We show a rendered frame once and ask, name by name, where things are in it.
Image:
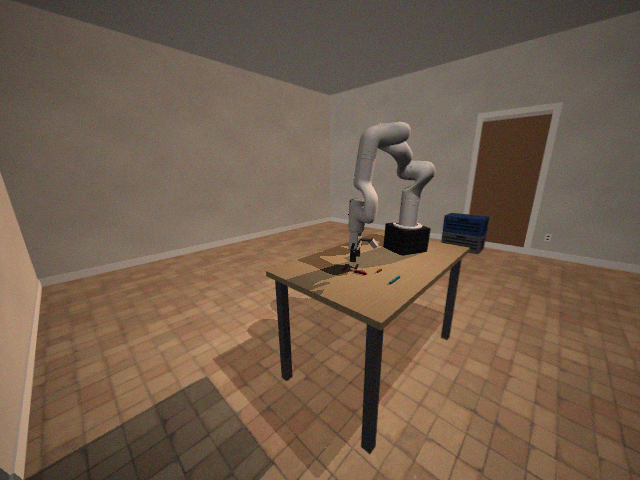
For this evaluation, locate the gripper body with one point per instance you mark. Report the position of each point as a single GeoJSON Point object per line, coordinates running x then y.
{"type": "Point", "coordinates": [354, 238]}

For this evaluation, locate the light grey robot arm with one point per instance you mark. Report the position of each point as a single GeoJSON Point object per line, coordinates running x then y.
{"type": "Point", "coordinates": [391, 139]}

